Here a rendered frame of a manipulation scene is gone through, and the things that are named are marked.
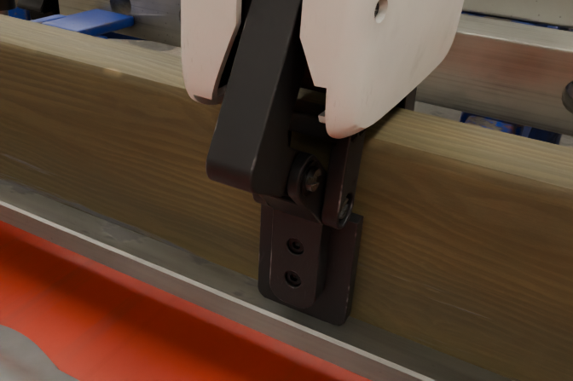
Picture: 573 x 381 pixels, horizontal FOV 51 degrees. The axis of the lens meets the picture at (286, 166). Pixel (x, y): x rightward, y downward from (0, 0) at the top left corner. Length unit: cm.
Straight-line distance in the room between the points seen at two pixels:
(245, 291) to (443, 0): 11
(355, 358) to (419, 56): 9
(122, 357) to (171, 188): 7
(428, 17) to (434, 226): 6
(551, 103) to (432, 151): 22
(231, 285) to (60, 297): 9
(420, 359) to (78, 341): 13
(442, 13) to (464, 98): 22
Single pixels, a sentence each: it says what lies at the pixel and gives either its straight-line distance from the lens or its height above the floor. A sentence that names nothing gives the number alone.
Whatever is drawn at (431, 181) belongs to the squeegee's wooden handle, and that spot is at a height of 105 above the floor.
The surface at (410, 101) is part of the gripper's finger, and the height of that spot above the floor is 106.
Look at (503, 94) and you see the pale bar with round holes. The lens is 38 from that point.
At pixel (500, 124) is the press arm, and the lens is 60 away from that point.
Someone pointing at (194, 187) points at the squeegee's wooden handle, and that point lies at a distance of 21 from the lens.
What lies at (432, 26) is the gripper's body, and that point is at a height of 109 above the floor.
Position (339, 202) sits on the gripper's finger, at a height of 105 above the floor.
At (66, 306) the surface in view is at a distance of 27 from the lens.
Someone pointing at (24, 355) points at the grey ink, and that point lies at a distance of 25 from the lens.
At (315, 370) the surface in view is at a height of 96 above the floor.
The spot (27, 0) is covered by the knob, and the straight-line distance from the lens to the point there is 58.
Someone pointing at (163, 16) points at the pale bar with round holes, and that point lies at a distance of 48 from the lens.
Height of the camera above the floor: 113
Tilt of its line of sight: 27 degrees down
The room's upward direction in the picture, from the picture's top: 4 degrees clockwise
